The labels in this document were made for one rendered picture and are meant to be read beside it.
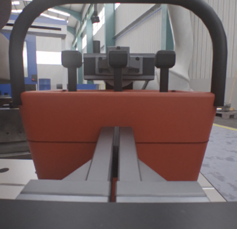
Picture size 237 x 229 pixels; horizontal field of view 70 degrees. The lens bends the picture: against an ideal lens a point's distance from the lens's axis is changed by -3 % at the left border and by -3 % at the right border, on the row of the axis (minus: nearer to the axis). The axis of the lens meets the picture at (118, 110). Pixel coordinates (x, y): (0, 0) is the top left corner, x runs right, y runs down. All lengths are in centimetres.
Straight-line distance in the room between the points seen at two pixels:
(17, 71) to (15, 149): 125
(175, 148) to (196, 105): 4
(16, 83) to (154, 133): 13
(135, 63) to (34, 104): 17
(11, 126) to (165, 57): 117
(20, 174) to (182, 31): 50
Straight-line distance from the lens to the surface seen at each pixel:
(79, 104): 16
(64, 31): 556
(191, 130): 17
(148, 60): 33
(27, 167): 32
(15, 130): 129
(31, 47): 560
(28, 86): 137
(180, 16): 55
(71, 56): 21
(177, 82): 50
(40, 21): 561
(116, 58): 20
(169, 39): 946
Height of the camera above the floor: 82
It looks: 8 degrees down
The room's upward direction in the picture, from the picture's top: straight up
